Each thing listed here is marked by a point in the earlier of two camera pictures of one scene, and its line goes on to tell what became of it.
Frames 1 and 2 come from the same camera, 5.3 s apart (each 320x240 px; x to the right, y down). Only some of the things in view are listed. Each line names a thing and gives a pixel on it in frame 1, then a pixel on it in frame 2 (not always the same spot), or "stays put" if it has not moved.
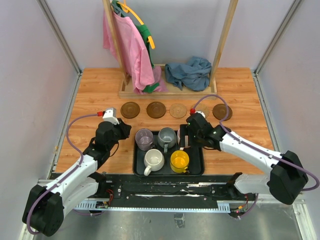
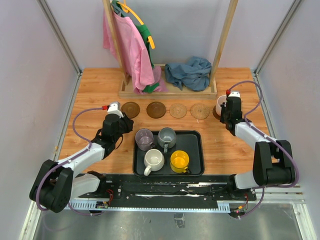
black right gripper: (184, 130) to (223, 109)
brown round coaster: (156, 110) stays put
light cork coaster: (202, 107) stays put
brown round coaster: (130, 110) stays put
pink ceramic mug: (179, 140) to (221, 99)
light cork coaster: (178, 110) stays put
